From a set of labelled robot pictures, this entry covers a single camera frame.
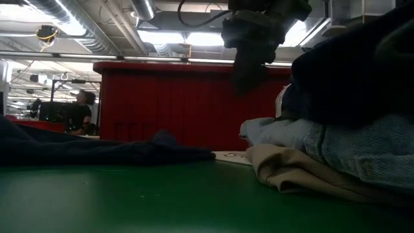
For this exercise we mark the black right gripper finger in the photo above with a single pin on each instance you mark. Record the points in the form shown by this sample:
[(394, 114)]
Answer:
[(249, 74)]

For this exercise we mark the navy blue garment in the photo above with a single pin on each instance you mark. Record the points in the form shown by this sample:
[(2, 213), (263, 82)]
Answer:
[(349, 81)]

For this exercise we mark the khaki shorts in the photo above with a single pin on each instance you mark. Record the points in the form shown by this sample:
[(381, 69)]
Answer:
[(291, 168)]

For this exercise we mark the light blue jeans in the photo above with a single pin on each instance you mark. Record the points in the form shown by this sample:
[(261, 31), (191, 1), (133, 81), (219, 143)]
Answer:
[(355, 145)]

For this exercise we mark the dark navy white-tagged garment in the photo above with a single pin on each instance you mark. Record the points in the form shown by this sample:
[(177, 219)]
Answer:
[(97, 150)]

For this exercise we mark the red plastic laundry bin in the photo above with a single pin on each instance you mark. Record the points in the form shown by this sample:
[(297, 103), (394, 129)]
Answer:
[(194, 106)]

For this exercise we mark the red storage bin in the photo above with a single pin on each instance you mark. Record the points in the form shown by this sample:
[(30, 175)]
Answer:
[(42, 125)]

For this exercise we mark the white printed tote bag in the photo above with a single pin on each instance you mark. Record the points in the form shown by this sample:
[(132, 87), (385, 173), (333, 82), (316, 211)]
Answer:
[(233, 157)]

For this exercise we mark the bright ceiling light panel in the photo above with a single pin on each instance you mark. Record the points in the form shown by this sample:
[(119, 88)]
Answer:
[(161, 37)]

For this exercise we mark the white ceiling box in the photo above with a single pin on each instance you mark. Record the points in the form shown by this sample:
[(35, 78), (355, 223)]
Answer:
[(378, 8)]

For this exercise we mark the long linear ceiling light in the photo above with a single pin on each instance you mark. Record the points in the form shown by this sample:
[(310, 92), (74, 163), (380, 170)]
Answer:
[(97, 56)]

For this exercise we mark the wooden workbench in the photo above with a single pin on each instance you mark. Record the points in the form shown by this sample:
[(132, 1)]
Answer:
[(92, 137)]

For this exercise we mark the green table mat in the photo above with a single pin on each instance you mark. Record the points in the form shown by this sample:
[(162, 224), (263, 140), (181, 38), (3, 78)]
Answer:
[(129, 200)]

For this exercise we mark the person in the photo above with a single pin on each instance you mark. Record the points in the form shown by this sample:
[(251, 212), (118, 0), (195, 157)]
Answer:
[(79, 113)]

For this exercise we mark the black monitor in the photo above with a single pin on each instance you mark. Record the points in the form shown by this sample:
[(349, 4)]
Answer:
[(53, 111)]

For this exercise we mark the large shiny metal duct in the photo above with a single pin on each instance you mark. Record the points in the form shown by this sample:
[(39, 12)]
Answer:
[(307, 32)]

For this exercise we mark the small round silver duct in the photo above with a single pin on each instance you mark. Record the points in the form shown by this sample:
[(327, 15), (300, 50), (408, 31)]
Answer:
[(144, 9)]

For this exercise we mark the large round silver duct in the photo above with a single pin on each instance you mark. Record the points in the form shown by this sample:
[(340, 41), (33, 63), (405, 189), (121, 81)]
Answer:
[(97, 47)]

